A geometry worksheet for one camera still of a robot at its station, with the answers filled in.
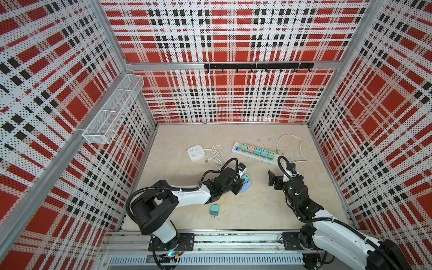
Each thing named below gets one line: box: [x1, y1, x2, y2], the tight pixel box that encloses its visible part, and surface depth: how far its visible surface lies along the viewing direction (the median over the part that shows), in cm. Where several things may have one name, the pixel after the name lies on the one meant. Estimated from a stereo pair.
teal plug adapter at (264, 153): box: [259, 149, 269, 158], surface depth 100 cm
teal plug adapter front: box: [253, 147, 262, 156], surface depth 100 cm
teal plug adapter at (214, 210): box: [209, 203, 220, 219], surface depth 84 cm
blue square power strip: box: [239, 180, 252, 194], surface depth 90 cm
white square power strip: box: [186, 145, 205, 162], surface depth 104 cm
